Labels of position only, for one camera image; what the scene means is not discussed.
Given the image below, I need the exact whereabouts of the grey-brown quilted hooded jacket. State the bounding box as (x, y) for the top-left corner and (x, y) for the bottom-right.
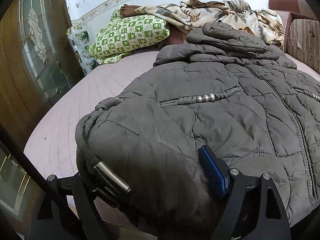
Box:
(75, 22), (319, 239)

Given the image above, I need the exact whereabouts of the wooden stained-glass door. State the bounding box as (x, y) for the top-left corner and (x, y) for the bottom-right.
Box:
(1, 0), (84, 149)

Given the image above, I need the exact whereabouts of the pink quilted mattress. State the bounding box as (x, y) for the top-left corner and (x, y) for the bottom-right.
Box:
(23, 51), (320, 230)

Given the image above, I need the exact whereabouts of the dark red headboard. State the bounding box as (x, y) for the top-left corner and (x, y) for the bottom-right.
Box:
(268, 0), (317, 53)

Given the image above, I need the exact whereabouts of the dark red bolster pillow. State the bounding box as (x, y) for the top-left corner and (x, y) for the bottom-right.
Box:
(166, 25), (186, 45)

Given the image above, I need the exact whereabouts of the green checkered pillow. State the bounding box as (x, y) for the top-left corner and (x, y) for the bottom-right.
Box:
(88, 9), (170, 64)

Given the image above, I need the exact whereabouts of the beige leaf-print blanket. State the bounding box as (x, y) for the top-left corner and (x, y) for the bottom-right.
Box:
(120, 0), (284, 47)

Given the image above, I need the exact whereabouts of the floral fabric by door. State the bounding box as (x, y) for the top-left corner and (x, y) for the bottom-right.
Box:
(66, 23), (98, 75)

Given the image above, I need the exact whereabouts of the striped floral sofa cushion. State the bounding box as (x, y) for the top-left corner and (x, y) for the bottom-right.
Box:
(287, 19), (319, 73)

